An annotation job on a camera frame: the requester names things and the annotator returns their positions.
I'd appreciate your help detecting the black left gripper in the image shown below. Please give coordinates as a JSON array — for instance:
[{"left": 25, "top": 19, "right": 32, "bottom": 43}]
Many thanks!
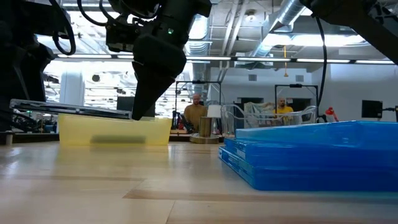
[{"left": 131, "top": 32, "right": 188, "bottom": 121}]

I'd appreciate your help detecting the black monitor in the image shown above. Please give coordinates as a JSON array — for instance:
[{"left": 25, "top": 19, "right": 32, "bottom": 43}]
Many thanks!
[
  {"left": 116, "top": 96, "right": 156, "bottom": 118},
  {"left": 361, "top": 100, "right": 384, "bottom": 119}
]

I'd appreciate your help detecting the red black backpack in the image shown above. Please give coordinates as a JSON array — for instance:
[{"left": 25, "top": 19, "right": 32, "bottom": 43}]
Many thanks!
[{"left": 172, "top": 111, "right": 190, "bottom": 131}]

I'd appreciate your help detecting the person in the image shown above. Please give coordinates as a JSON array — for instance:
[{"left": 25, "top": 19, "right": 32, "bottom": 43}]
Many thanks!
[
  {"left": 272, "top": 96, "right": 295, "bottom": 115},
  {"left": 183, "top": 93, "right": 208, "bottom": 133}
]

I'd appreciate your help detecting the ceiling light strip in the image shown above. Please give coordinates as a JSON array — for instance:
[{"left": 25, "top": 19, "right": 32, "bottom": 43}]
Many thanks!
[
  {"left": 55, "top": 53, "right": 233, "bottom": 62},
  {"left": 236, "top": 57, "right": 396, "bottom": 65}
]

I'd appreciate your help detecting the white box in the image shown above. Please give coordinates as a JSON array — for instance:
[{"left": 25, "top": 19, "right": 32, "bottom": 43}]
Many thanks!
[{"left": 207, "top": 105, "right": 222, "bottom": 118}]

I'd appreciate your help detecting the white column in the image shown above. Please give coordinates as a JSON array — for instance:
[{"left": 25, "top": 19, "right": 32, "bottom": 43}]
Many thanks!
[{"left": 58, "top": 70, "right": 86, "bottom": 106}]

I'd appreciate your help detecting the yellow translucent bin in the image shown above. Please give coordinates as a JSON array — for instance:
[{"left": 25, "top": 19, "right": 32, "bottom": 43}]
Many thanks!
[{"left": 57, "top": 113, "right": 173, "bottom": 147}]

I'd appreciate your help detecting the clear plastic bin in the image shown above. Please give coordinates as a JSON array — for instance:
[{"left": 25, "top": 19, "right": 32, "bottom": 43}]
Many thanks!
[{"left": 220, "top": 104, "right": 318, "bottom": 139}]

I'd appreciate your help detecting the yellow hanging pendant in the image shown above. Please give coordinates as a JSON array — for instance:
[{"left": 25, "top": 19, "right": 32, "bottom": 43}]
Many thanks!
[{"left": 282, "top": 45, "right": 289, "bottom": 78}]

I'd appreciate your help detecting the red lamp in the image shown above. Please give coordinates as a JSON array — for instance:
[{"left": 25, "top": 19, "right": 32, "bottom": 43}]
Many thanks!
[{"left": 325, "top": 106, "right": 340, "bottom": 123}]

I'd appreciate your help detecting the black rig frame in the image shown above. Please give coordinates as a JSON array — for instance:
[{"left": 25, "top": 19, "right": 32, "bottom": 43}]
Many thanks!
[
  {"left": 175, "top": 79, "right": 223, "bottom": 131},
  {"left": 274, "top": 83, "right": 320, "bottom": 108}
]

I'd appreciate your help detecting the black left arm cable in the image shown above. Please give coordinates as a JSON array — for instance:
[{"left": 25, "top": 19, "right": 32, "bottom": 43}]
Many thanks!
[{"left": 49, "top": 0, "right": 77, "bottom": 57}]

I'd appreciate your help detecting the silver ceiling duct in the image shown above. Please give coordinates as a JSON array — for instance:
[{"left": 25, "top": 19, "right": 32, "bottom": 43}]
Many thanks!
[{"left": 248, "top": 0, "right": 313, "bottom": 60}]

